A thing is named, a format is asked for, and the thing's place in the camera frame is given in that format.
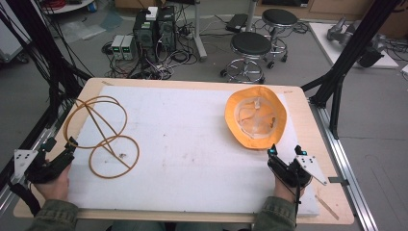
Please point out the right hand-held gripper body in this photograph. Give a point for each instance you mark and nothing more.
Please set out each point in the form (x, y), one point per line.
(290, 174)

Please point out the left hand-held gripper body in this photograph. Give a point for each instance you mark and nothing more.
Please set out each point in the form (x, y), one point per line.
(51, 168)

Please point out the orange hard hat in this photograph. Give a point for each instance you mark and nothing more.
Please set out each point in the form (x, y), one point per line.
(234, 128)

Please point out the person's right hand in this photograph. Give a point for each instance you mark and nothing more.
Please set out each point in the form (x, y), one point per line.
(285, 192)

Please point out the person's left hand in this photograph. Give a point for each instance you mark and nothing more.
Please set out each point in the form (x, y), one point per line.
(56, 187)

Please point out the wooden stick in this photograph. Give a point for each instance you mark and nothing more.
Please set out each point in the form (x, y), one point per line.
(327, 207)

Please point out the white foam mat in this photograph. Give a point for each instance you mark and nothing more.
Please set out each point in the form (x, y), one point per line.
(186, 150)

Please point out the grey power supply unit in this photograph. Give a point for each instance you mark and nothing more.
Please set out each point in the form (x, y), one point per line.
(117, 46)
(129, 47)

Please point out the black round stool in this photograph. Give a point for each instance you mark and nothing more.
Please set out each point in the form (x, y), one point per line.
(279, 16)
(250, 43)

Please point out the white platform board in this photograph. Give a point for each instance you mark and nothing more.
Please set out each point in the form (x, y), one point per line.
(324, 41)

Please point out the clear plastic sheet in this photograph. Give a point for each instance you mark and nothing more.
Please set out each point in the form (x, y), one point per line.
(86, 27)

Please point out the grey robot machine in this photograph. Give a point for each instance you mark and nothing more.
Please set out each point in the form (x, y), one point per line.
(343, 33)

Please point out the black computer tower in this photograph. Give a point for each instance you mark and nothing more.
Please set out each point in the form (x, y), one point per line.
(166, 30)
(144, 35)

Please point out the flat black box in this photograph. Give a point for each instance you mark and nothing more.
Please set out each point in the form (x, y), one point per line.
(236, 22)

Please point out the grey desk leg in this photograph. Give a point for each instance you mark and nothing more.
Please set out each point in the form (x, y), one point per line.
(199, 35)

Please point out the white round table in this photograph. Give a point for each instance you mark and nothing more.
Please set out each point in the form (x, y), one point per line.
(69, 5)

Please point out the grey metal pole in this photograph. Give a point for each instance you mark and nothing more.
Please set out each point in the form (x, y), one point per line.
(251, 14)

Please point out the white box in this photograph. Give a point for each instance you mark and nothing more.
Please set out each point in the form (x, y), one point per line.
(152, 13)

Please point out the aluminium rail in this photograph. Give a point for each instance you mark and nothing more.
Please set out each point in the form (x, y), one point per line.
(19, 166)
(348, 160)

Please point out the black rail bracket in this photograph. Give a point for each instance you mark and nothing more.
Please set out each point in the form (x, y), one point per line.
(336, 180)

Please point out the black metal frame stand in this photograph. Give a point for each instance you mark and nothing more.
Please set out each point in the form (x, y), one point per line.
(38, 41)
(356, 45)

